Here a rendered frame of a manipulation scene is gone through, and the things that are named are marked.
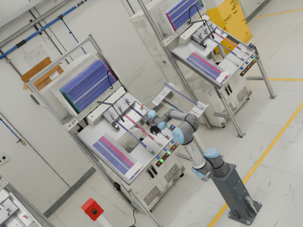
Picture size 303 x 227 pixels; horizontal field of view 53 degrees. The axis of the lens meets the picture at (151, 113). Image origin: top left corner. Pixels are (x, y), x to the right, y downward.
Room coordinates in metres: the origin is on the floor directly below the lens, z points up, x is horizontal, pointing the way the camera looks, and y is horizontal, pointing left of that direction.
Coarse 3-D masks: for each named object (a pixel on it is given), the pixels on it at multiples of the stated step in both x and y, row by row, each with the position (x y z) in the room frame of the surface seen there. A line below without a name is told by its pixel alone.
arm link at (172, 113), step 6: (174, 108) 2.29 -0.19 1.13; (168, 114) 2.27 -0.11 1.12; (174, 114) 2.17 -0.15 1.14; (180, 114) 2.10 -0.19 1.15; (186, 114) 2.03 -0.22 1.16; (192, 114) 1.96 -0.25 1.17; (180, 120) 2.07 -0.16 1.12; (192, 120) 1.88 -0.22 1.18; (198, 120) 1.91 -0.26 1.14; (198, 126) 1.88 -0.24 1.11
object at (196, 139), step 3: (195, 132) 2.82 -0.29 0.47; (195, 135) 2.81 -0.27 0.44; (195, 138) 2.79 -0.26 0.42; (198, 138) 2.81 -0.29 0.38; (195, 141) 2.82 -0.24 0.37; (198, 141) 2.80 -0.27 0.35; (201, 141) 2.82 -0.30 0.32; (195, 144) 2.84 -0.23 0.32; (198, 144) 2.80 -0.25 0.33; (201, 144) 2.81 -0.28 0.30; (198, 147) 2.82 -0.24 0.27; (201, 147) 2.80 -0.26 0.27; (204, 147) 2.82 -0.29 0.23; (201, 150) 2.81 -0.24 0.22; (204, 150) 2.81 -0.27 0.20; (201, 153) 2.83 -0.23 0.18; (222, 156) 2.79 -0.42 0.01
